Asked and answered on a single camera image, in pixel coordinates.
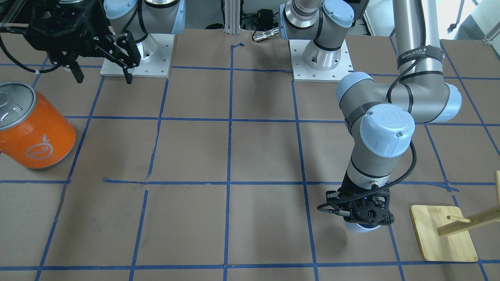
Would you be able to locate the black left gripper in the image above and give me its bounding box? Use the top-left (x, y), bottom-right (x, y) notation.
top-left (326, 174), bottom-right (395, 227)

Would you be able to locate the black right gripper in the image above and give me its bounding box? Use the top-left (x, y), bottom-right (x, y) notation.
top-left (23, 0), bottom-right (141, 85)

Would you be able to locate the light blue plastic cup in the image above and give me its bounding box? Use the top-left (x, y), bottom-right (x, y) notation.
top-left (343, 221), bottom-right (381, 233)

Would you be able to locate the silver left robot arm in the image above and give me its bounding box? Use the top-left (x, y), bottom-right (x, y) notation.
top-left (318, 0), bottom-right (461, 233)

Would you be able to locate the wooden mug rack stand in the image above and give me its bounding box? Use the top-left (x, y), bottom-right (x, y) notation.
top-left (407, 171), bottom-right (499, 263)

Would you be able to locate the orange soda can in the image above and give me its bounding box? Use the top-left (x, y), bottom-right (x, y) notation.
top-left (0, 81), bottom-right (76, 169)

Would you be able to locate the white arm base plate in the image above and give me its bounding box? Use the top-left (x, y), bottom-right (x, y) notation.
top-left (289, 40), bottom-right (354, 82)
top-left (100, 34), bottom-right (175, 78)

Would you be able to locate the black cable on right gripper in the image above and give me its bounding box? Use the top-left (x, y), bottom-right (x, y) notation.
top-left (0, 23), bottom-right (63, 75)

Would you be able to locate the aluminium frame post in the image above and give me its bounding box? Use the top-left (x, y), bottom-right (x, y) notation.
top-left (221, 0), bottom-right (241, 36)

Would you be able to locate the black power adapter with cables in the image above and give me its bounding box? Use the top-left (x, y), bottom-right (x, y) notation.
top-left (240, 9), bottom-right (278, 31)

